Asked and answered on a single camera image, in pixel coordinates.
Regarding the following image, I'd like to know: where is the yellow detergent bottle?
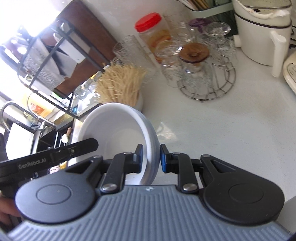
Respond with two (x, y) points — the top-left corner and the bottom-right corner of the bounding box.
(27, 92), (59, 118)

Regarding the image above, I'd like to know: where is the red lid plastic jar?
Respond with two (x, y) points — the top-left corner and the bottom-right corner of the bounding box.
(135, 13), (173, 65)

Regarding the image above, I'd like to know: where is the person's left hand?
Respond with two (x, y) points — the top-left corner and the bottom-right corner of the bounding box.
(0, 197), (22, 227)

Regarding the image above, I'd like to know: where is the wire cup holder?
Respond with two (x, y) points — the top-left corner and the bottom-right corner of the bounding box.
(177, 62), (237, 102)

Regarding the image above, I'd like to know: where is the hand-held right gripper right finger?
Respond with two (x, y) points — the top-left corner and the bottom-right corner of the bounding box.
(160, 144), (234, 194)

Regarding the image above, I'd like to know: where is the green chopstick holder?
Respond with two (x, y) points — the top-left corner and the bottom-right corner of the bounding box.
(178, 0), (233, 18)

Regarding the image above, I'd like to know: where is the purple glass cup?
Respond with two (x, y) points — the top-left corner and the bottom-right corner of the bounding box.
(188, 17), (210, 32)

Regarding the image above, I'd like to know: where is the glass pitcher wooden lid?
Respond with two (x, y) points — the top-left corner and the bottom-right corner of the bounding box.
(179, 43), (211, 74)

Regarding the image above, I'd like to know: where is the bundle of chopsticks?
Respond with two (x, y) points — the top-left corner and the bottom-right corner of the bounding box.
(187, 0), (209, 10)

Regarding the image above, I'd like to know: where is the white spatula wooden handle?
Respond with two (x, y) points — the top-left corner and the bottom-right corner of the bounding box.
(60, 127), (73, 143)

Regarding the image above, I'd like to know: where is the curved steel faucet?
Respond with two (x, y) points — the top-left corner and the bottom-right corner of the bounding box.
(0, 102), (56, 140)

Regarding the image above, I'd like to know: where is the clear drinking glass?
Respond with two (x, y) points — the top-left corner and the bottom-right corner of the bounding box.
(73, 85), (90, 114)
(85, 78), (102, 103)

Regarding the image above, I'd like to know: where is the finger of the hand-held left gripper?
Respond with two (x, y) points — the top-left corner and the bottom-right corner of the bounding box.
(47, 138), (99, 162)

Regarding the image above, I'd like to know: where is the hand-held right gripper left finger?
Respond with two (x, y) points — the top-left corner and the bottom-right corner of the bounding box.
(66, 144), (144, 194)

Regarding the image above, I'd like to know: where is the textured glass tumbler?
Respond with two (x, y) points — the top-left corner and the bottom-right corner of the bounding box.
(112, 35), (158, 84)
(163, 8), (193, 40)

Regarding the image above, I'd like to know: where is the grey cutting board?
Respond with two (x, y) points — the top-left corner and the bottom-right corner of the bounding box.
(45, 45), (77, 80)

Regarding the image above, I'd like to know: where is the dark metal dish rack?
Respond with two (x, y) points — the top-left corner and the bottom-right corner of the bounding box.
(0, 0), (119, 117)

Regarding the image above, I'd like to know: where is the white bowl of noodles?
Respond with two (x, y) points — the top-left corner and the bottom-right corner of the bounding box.
(95, 64), (148, 107)

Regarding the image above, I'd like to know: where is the white ceramic bowl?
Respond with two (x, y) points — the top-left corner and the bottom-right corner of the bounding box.
(129, 107), (160, 183)

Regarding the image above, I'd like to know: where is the white electric cooking pot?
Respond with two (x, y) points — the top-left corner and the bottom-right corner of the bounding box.
(231, 0), (293, 78)

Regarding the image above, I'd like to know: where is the textured glass cutting board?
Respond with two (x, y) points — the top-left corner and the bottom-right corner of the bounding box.
(23, 38), (65, 89)

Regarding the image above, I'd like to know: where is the black kitchen sink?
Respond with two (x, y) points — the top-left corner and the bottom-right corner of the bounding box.
(0, 116), (75, 163)

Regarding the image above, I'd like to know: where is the set of clear glass cups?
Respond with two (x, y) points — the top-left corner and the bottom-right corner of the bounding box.
(154, 22), (238, 89)

